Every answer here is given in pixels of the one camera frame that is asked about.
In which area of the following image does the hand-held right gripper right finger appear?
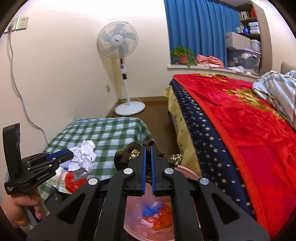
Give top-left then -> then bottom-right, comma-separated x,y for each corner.
150,145 -> 270,241

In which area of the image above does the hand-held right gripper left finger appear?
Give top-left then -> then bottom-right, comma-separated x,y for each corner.
26,145 -> 147,241

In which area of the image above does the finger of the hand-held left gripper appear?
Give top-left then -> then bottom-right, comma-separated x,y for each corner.
29,153 -> 74,172
30,149 -> 71,163

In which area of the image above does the printed white paper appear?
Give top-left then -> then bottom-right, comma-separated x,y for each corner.
68,140 -> 97,179

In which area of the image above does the brown floral cloth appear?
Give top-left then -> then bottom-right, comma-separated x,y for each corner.
114,140 -> 184,186

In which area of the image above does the pink plastic basin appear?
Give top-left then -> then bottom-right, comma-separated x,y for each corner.
124,165 -> 200,241

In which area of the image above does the person's left forearm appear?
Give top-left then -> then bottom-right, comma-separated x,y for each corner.
0,209 -> 27,241

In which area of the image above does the person's left hand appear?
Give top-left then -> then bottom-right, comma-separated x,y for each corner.
0,189 -> 47,229

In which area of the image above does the floral printed wrapper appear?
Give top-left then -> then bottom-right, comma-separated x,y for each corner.
46,167 -> 68,193

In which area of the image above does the red crumpled plastic bag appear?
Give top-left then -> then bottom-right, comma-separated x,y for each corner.
65,173 -> 89,193

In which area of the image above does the black packet with gold print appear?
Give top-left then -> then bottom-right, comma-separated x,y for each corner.
54,191 -> 72,204

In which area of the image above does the blue crumpled plastic piece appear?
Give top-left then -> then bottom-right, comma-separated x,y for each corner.
142,202 -> 162,217

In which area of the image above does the green checked tablecloth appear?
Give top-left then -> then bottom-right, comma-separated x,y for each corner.
38,117 -> 152,204

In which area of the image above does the orange mesh net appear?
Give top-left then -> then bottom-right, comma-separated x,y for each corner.
144,204 -> 174,232

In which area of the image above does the yellow patterned bed sheet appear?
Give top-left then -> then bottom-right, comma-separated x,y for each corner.
164,85 -> 201,176

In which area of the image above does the white window sill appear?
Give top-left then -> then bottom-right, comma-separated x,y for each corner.
167,64 -> 259,78

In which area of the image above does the potted green plant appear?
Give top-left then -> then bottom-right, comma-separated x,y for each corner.
171,46 -> 196,67

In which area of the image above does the pink folded cloth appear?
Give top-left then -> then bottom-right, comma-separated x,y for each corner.
195,54 -> 224,68

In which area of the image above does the white standing fan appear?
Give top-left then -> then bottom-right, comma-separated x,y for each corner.
97,22 -> 146,116

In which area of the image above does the clear storage box with lid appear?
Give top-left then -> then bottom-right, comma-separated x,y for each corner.
227,47 -> 262,75

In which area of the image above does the blue curtain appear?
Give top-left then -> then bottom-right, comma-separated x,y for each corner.
164,0 -> 252,67

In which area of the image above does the blue striped duvet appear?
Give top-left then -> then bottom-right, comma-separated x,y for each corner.
252,70 -> 296,129

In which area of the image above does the grey cardboard box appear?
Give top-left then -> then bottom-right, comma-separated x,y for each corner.
225,32 -> 251,49

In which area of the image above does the white plastic container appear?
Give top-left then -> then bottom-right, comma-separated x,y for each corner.
250,39 -> 262,52

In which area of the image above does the grey bed headboard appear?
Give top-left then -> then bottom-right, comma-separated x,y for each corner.
281,61 -> 296,75

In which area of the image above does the stack of folded white items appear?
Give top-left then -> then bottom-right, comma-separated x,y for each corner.
248,22 -> 260,34

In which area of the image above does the wooden bookshelf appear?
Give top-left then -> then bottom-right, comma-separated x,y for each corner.
238,2 -> 263,42

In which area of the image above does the row of books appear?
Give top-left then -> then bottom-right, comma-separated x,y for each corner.
240,8 -> 257,20

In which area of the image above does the grey power cable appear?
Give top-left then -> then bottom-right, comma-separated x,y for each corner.
6,30 -> 50,145

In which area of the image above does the white wall outlet with plug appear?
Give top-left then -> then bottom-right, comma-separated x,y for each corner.
6,17 -> 18,32

